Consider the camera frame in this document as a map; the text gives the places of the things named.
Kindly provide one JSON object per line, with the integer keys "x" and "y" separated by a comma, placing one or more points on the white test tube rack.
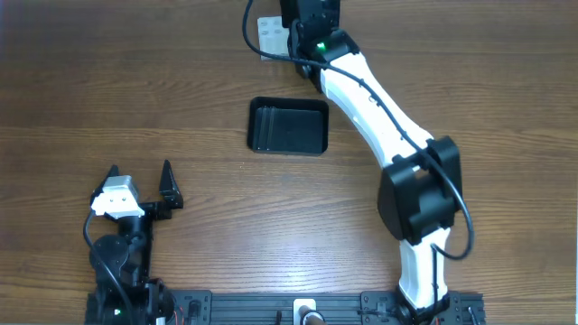
{"x": 271, "y": 38}

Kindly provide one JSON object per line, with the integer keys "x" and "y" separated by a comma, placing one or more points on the mounting rail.
{"x": 253, "y": 309}

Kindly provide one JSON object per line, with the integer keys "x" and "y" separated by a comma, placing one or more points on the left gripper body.
{"x": 158, "y": 210}

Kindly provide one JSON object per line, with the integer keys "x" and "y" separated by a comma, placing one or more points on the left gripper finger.
{"x": 108, "y": 173}
{"x": 170, "y": 189}

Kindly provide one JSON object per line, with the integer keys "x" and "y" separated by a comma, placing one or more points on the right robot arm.
{"x": 361, "y": 104}

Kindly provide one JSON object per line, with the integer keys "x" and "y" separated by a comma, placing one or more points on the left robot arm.
{"x": 113, "y": 253}

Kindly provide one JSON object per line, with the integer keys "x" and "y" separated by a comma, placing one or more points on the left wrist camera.
{"x": 117, "y": 198}

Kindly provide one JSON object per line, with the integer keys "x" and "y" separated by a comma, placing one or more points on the black tray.
{"x": 298, "y": 131}

